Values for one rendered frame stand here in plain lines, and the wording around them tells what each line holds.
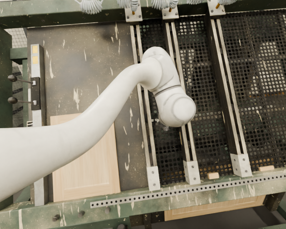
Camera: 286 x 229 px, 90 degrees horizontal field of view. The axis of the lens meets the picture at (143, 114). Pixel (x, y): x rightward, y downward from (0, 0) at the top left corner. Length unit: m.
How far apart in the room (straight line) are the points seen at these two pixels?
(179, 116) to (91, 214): 0.75
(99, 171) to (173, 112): 0.64
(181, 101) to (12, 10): 1.15
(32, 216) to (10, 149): 0.89
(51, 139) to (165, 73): 0.36
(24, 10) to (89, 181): 1.09
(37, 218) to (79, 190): 0.24
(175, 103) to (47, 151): 0.32
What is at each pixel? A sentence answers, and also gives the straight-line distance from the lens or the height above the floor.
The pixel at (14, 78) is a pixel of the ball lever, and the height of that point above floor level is 1.54.
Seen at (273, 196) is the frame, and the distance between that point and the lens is 1.83.
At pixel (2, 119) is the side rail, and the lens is 1.20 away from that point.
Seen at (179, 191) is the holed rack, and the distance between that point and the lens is 0.93.
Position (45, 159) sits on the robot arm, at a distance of 0.24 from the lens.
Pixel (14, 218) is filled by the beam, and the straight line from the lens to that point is 1.15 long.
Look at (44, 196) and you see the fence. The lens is 1.06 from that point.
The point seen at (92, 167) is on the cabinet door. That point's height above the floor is 1.02.
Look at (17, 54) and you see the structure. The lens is 1.34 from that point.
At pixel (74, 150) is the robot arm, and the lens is 0.25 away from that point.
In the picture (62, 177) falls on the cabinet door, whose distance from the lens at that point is 1.01.
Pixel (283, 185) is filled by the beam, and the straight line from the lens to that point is 1.25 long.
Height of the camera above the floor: 1.63
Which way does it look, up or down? 25 degrees down
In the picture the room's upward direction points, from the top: 5 degrees counter-clockwise
